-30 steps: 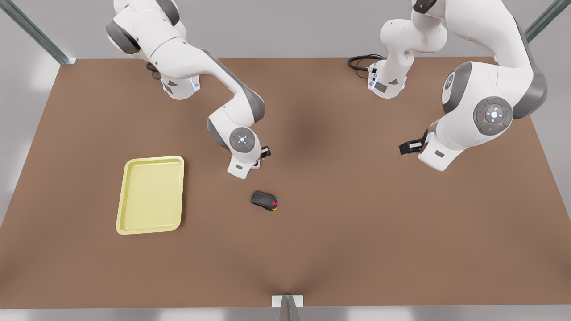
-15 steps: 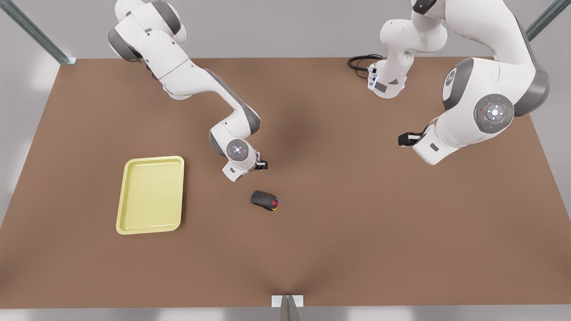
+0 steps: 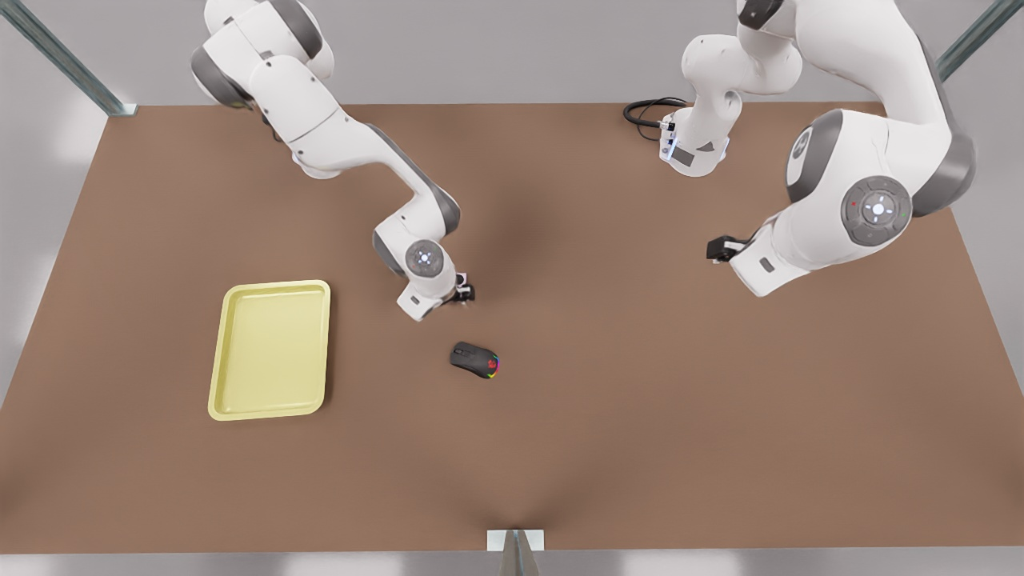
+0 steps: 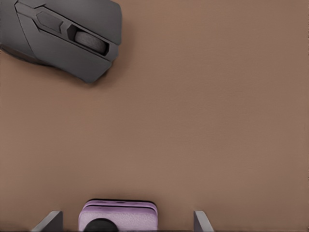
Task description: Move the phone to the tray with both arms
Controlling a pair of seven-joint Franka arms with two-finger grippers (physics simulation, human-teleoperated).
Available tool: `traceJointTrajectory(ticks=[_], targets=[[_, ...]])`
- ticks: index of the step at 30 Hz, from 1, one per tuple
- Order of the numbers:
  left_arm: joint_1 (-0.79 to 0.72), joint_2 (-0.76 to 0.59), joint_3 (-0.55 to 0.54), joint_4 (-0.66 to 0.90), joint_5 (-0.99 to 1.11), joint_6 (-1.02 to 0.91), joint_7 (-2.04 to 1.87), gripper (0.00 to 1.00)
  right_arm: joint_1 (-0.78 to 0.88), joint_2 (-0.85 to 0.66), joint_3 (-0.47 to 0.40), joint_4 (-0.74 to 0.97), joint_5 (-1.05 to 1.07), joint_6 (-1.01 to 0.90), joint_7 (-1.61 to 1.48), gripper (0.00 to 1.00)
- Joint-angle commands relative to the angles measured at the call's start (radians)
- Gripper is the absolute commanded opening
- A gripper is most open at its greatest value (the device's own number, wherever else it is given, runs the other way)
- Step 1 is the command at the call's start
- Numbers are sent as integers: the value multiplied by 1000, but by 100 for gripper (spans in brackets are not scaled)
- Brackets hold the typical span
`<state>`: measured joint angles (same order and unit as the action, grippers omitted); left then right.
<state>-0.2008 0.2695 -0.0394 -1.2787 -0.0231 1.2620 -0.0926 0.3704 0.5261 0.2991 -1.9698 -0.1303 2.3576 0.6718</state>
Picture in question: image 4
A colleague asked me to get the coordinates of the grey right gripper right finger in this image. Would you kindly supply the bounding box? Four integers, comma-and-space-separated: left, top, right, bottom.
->
193, 210, 215, 232

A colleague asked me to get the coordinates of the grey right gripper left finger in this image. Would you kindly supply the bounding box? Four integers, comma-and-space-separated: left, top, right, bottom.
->
30, 210, 64, 232

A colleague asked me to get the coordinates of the purple phone with black camera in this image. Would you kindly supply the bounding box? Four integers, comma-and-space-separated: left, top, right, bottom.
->
78, 199, 159, 232

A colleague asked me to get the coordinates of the dark grey computer mouse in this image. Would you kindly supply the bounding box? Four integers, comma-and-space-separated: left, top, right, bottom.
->
0, 0, 123, 84

